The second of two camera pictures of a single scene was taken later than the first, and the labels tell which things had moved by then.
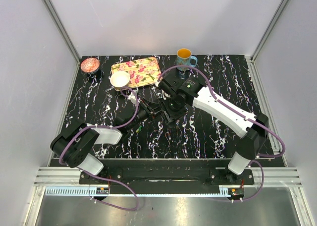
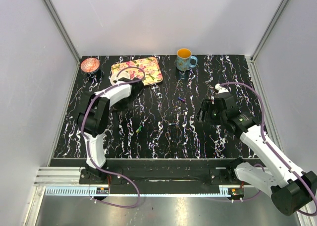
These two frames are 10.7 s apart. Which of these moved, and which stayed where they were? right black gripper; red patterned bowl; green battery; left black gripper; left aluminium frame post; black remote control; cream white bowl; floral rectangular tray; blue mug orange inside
Moved: black remote control; left black gripper; right black gripper
Stayed: green battery; left aluminium frame post; floral rectangular tray; red patterned bowl; cream white bowl; blue mug orange inside
